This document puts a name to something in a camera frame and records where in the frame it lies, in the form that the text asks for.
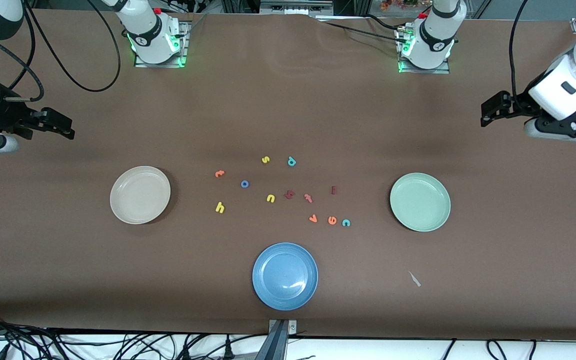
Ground long black right arm cable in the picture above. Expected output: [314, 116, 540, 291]
[22, 0, 122, 93]

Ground grey metal box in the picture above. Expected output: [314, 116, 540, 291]
[259, 0, 334, 15]

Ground blue round plate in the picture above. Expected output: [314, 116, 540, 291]
[252, 242, 319, 311]

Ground orange dried flowers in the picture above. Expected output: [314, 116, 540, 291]
[380, 0, 419, 12]

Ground green round plate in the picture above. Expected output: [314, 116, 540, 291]
[389, 172, 452, 232]

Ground black mount pole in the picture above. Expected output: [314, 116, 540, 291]
[255, 320, 289, 360]

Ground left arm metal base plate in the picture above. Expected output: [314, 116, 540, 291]
[397, 25, 452, 75]

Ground black cable on table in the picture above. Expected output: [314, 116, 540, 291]
[362, 14, 405, 33]
[318, 20, 404, 44]

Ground metal mount bracket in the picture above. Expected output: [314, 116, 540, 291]
[268, 319, 298, 336]

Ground beige round plate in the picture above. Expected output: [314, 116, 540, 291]
[109, 165, 172, 225]

